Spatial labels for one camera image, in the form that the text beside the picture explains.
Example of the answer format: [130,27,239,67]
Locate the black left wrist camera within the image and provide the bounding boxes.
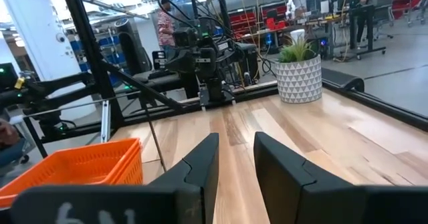
[173,27,199,49]

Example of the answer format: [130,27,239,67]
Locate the black cylindrical tower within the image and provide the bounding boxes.
[114,17,145,76]

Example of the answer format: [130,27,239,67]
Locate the red storage bin rack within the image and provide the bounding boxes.
[228,1,289,36]

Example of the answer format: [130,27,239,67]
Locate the black aluminium rig frame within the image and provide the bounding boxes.
[31,0,428,141]

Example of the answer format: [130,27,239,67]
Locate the white cabinet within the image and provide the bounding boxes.
[0,0,98,120]

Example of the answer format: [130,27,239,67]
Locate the person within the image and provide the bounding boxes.
[0,116,36,171]
[156,0,177,58]
[354,0,368,49]

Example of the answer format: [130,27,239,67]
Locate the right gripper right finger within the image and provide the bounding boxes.
[253,131,428,224]

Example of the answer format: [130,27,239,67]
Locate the succulent in white patterned pot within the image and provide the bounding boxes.
[276,36,324,104]

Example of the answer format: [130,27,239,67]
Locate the black standing desk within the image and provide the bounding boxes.
[340,3,388,62]

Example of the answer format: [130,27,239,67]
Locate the black floor cable ramp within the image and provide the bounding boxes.
[320,66,366,93]

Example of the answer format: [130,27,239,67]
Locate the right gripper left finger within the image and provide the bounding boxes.
[9,132,221,224]

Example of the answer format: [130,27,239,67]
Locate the grey office chair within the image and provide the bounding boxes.
[373,0,396,41]

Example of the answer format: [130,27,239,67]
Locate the orange plastic basket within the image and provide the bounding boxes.
[0,140,144,209]
[0,138,141,209]

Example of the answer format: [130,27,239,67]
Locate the black device with green light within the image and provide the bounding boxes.
[0,62,20,92]

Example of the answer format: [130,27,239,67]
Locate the silver aluminium bar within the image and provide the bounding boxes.
[100,99,112,144]

